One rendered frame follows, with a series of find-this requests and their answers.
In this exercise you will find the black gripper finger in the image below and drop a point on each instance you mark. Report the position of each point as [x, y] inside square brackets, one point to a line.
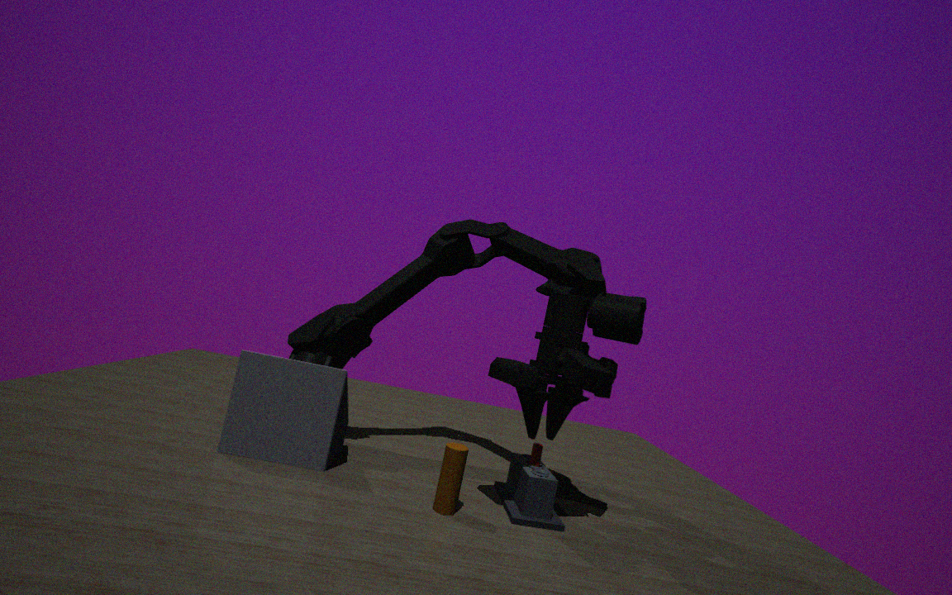
[532, 403]
[558, 407]

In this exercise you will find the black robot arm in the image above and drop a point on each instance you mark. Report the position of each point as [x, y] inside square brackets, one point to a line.
[575, 285]

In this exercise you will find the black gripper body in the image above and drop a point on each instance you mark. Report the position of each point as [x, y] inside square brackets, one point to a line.
[535, 375]

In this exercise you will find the dark red peg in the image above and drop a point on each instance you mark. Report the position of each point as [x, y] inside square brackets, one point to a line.
[536, 455]

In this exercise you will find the brown cylinder with orange top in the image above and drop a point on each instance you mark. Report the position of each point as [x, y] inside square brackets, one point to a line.
[451, 476]

